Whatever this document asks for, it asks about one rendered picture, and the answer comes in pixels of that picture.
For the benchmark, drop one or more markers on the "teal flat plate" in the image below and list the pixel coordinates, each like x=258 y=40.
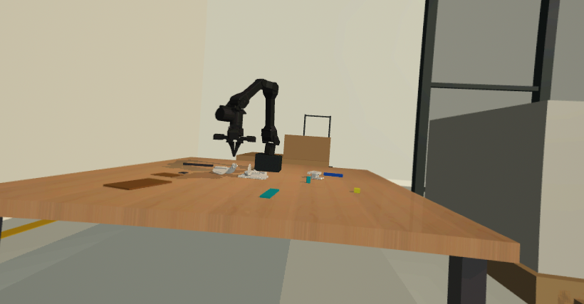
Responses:
x=269 y=193

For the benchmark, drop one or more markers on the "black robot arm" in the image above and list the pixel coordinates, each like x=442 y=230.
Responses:
x=234 y=111

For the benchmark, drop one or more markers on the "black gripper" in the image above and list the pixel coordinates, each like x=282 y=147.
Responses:
x=234 y=125

